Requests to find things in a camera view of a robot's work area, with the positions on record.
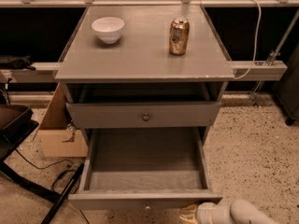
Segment dark cabinet at right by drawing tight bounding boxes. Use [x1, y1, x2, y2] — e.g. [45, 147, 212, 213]
[274, 45, 299, 126]

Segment white cable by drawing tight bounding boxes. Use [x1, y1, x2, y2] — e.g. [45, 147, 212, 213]
[233, 0, 263, 80]

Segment gold soda can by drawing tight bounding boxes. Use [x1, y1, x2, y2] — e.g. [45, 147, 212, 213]
[169, 17, 190, 55]

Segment black floor cable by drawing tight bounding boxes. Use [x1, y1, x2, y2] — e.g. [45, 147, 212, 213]
[13, 147, 92, 224]

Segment grey drawer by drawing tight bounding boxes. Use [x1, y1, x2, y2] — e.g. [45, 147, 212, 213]
[66, 102, 221, 129]
[69, 128, 222, 210]

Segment grey drawer cabinet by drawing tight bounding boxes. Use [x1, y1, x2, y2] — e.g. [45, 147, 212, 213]
[56, 6, 233, 137]

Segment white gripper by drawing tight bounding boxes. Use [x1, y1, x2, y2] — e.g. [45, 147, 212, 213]
[179, 203, 234, 224]

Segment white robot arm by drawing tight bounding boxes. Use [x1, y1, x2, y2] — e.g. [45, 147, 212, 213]
[179, 199, 279, 224]

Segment black stand leg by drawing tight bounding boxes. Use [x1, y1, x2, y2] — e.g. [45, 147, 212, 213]
[40, 163, 84, 224]

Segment cardboard box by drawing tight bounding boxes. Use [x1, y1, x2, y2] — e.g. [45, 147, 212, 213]
[37, 85, 88, 158]

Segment white ceramic bowl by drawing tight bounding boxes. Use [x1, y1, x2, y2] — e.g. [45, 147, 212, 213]
[92, 17, 124, 44]

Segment metal rail frame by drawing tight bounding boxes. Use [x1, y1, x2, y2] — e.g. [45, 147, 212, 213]
[0, 0, 299, 107]

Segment black tray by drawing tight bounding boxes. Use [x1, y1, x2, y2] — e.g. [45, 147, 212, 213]
[0, 105, 38, 161]

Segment grey top drawer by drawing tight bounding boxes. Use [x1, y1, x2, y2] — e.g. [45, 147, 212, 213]
[66, 102, 221, 129]

